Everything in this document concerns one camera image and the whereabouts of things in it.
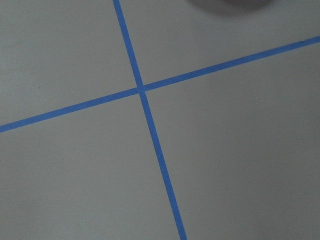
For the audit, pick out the brown paper table cover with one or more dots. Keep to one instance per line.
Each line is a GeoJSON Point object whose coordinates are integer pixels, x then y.
{"type": "Point", "coordinates": [159, 119]}

